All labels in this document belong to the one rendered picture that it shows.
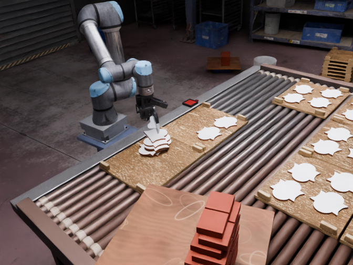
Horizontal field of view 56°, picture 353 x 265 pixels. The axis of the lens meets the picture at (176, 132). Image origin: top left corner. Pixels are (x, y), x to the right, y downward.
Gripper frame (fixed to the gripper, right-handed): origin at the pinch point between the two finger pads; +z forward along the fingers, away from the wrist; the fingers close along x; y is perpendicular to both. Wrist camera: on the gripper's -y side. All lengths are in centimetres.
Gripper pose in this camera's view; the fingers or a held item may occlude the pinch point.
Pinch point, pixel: (153, 126)
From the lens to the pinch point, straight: 171.6
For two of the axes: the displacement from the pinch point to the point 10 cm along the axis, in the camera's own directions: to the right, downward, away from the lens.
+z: 0.5, 8.5, 5.3
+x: 4.5, 4.6, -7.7
